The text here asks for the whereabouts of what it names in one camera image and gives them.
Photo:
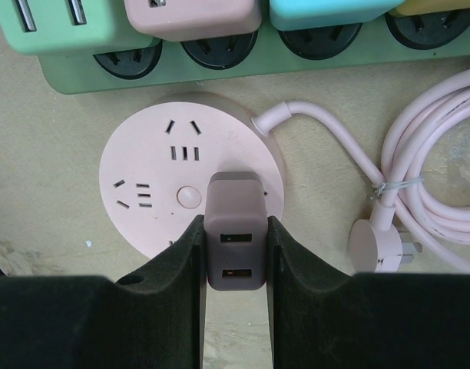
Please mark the green power strip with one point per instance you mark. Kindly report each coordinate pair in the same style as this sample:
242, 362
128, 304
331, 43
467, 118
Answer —
265, 52

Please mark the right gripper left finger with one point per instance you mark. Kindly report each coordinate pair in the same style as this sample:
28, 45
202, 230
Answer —
152, 317

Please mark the yellow usb charger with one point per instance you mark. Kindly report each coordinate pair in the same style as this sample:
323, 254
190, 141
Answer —
421, 7

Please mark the pink round power strip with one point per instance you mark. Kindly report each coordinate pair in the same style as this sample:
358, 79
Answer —
157, 164

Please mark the teal usb charger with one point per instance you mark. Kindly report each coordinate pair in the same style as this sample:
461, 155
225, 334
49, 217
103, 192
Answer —
292, 15

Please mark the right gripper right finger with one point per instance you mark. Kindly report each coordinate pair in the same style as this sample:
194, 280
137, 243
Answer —
322, 318

